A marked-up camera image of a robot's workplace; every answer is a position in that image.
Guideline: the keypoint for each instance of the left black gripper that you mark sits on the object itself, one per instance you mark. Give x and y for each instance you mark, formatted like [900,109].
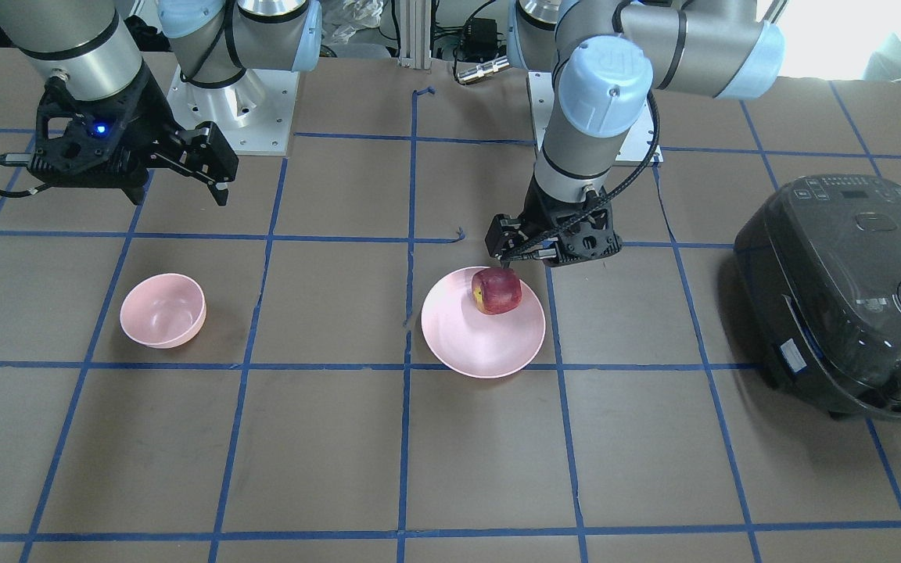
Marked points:
[538,213]

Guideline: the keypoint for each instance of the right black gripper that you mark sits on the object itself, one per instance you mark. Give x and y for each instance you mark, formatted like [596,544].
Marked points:
[148,115]

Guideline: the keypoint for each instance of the red apple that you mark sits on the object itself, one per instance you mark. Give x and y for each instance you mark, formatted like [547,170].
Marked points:
[496,290]

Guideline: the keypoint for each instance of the pink bowl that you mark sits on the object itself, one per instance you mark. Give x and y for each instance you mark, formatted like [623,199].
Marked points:
[164,311]

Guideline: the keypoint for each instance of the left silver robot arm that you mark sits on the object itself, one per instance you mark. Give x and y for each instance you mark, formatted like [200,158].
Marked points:
[606,59]

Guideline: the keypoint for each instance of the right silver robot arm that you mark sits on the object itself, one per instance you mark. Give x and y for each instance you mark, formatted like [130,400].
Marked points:
[91,47]

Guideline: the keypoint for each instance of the pink plate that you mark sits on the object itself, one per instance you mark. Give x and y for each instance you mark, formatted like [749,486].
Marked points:
[476,344]

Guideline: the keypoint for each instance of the black rice cooker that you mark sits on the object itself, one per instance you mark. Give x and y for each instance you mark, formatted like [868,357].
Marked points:
[820,262]

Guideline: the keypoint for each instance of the aluminium frame post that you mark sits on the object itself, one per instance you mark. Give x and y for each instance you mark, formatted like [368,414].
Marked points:
[415,19]

